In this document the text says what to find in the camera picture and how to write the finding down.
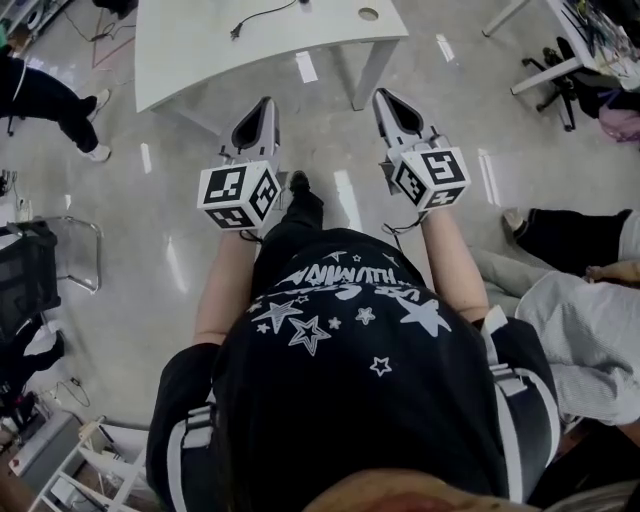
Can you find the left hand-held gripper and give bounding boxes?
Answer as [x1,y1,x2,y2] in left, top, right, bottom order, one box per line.
[198,96,283,232]

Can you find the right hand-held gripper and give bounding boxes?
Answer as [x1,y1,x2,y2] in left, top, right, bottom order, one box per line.
[372,88,472,214]

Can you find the person's right forearm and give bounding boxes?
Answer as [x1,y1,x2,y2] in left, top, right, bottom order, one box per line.
[419,208,491,322]

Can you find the person's left forearm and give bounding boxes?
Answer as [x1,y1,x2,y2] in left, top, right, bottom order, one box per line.
[192,229,262,347]

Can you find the white desk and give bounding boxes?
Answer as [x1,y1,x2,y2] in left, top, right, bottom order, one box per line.
[134,0,410,115]

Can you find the person's black trouser leg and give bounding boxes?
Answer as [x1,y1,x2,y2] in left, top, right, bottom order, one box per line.
[259,187,326,261]

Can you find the white table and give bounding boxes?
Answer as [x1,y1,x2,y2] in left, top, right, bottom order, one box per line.
[481,0,640,97]

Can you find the black office chair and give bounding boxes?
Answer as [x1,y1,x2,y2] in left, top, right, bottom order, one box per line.
[521,36,624,133]

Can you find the pink bag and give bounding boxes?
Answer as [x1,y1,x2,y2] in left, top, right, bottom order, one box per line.
[596,101,640,144]

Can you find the black star print t-shirt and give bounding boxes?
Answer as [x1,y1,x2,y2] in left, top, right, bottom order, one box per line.
[145,227,562,507]

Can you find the white shelf rack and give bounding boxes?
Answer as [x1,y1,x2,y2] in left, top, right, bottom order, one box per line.
[41,414,154,512]

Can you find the grey box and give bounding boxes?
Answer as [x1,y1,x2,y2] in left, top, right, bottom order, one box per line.
[16,409,84,482]

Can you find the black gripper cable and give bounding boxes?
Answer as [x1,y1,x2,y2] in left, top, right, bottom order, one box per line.
[381,211,431,251]

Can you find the black power cable with plug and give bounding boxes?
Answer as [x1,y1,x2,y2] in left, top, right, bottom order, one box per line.
[229,0,302,41]

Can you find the tangle of cables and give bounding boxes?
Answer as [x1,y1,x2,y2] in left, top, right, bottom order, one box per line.
[563,0,640,77]

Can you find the white shoulder strap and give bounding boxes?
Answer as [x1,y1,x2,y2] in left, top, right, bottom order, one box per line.
[182,403,217,452]
[480,304,527,397]

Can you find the black mesh chair chrome frame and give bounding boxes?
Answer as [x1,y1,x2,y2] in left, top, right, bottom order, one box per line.
[0,215,104,346]

